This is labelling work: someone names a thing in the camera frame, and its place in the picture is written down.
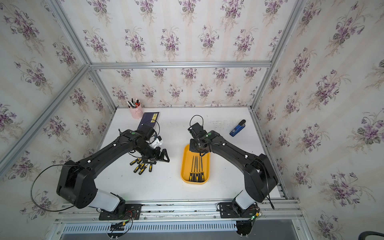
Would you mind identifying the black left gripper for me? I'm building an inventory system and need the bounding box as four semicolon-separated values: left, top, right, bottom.
135;143;171;165

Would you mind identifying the file tool moved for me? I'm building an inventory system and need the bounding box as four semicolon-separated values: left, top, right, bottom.
189;157;195;182
197;156;201;183
194;156;197;182
200;157;205;183

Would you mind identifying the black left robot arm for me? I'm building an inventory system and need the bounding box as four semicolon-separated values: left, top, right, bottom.
57;129;170;212

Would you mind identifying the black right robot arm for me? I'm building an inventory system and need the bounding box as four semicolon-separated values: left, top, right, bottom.
188;127;279;211

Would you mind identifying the yellow plastic storage tray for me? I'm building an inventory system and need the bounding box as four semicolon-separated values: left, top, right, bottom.
181;145;210;185

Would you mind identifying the dark purple notebook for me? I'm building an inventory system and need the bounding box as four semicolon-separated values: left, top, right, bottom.
138;112;160;130

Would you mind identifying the blue black stapler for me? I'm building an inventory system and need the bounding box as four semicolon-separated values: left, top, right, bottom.
230;120;246;137

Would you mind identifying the pink pen cup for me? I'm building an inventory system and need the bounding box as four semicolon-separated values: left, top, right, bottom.
129;105;144;120

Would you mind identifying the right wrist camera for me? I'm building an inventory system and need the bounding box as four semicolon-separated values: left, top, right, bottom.
188;123;206;139

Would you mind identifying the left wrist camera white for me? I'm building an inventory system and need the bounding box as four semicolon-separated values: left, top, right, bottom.
150;136;163;149

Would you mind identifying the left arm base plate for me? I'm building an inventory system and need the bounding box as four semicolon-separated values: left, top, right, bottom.
99;204;142;221

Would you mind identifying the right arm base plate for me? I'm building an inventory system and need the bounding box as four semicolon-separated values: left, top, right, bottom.
216;202;261;220

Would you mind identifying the aluminium front rail frame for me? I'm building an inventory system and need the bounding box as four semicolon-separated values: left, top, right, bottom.
46;199;313;240

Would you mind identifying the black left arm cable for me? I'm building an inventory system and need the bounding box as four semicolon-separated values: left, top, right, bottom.
29;164;76;213

